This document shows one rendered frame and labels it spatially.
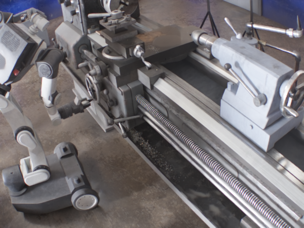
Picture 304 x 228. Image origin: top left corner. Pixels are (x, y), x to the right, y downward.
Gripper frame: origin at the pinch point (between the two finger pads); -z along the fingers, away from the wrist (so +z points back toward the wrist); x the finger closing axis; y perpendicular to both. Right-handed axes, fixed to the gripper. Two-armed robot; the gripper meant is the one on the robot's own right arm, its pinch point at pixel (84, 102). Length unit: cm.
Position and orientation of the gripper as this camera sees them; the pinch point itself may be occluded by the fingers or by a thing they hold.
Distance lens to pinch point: 221.3
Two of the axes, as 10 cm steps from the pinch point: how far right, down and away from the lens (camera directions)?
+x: -5.3, -5.9, 6.0
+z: -8.5, 3.8, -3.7
